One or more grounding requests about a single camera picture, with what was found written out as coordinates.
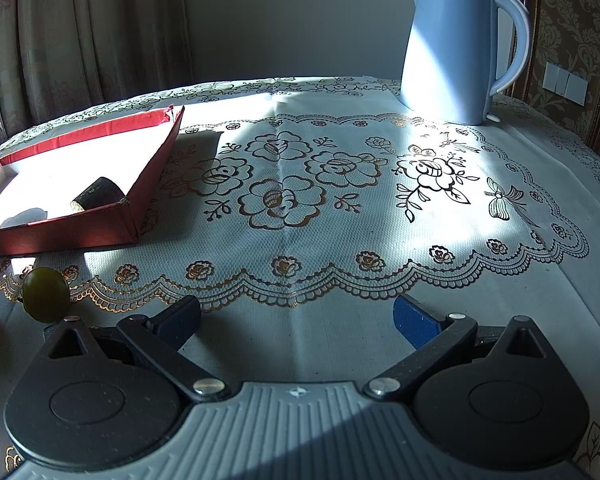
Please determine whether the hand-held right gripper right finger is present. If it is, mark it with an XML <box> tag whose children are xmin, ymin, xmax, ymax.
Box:
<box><xmin>362</xmin><ymin>295</ymin><xmax>556</xmax><ymax>404</ymax></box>

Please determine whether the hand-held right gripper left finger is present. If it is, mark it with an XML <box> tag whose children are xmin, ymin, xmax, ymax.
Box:
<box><xmin>42</xmin><ymin>295</ymin><xmax>232</xmax><ymax>404</ymax></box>

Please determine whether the red cardboard box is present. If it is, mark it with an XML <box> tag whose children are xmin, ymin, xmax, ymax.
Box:
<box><xmin>0</xmin><ymin>105</ymin><xmax>186</xmax><ymax>259</ymax></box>

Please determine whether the green lime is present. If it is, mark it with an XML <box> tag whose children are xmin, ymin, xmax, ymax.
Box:
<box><xmin>21</xmin><ymin>267</ymin><xmax>68</xmax><ymax>322</ymax></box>

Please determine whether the eggplant piece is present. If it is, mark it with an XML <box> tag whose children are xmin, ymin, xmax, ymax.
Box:
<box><xmin>69</xmin><ymin>176</ymin><xmax>126</xmax><ymax>211</ymax></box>

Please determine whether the white floral tablecloth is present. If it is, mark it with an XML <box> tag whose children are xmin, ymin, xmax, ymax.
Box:
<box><xmin>0</xmin><ymin>76</ymin><xmax>600</xmax><ymax>480</ymax></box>

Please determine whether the blue chair back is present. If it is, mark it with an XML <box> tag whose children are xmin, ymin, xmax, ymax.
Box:
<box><xmin>400</xmin><ymin>0</ymin><xmax>533</xmax><ymax>127</ymax></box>

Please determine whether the beige patterned curtain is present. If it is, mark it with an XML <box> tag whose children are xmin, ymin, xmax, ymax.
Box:
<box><xmin>0</xmin><ymin>0</ymin><xmax>193</xmax><ymax>138</ymax></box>

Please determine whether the white wall switch panel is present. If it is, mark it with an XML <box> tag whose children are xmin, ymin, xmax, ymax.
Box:
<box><xmin>542</xmin><ymin>61</ymin><xmax>588</xmax><ymax>106</ymax></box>

